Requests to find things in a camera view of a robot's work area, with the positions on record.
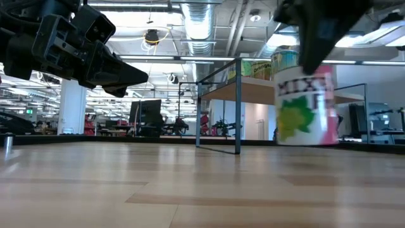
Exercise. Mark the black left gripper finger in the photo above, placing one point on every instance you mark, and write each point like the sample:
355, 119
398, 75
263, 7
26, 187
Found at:
114, 71
117, 92

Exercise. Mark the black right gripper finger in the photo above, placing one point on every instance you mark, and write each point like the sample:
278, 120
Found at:
314, 44

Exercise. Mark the yellow-green spaghetti sauce can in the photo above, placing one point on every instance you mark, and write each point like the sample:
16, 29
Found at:
246, 69

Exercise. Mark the white fruit-print carton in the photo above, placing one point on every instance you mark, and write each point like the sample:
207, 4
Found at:
303, 120

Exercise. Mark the black computer monitor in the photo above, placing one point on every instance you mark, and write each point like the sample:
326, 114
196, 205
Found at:
148, 111

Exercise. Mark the red cabinet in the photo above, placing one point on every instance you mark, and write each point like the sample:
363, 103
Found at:
89, 126

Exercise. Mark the white building column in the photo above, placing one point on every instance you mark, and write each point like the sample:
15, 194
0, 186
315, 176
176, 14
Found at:
72, 111

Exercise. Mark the black ceiling-hung device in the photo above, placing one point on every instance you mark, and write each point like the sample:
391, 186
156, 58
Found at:
152, 35

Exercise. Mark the green oranges can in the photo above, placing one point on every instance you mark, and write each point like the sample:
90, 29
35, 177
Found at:
261, 71

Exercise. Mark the ceiling sensor dome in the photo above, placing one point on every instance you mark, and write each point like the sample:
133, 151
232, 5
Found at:
255, 17

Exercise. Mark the grey background workstation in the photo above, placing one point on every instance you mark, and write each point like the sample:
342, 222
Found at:
379, 120

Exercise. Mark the small silver cylinder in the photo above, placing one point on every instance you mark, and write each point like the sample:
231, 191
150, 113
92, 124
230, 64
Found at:
8, 144

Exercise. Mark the black background robot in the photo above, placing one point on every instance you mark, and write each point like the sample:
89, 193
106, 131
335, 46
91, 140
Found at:
226, 126

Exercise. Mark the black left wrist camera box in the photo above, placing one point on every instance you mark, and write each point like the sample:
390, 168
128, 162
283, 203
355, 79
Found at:
95, 27

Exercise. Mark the black table edge rail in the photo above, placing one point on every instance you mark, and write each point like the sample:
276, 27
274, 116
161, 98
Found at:
95, 138

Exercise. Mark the wooden shelf with black frame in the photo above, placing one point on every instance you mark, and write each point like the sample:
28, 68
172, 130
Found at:
253, 92

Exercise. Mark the silver ceiling air duct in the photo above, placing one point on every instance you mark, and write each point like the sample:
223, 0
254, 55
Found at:
197, 25

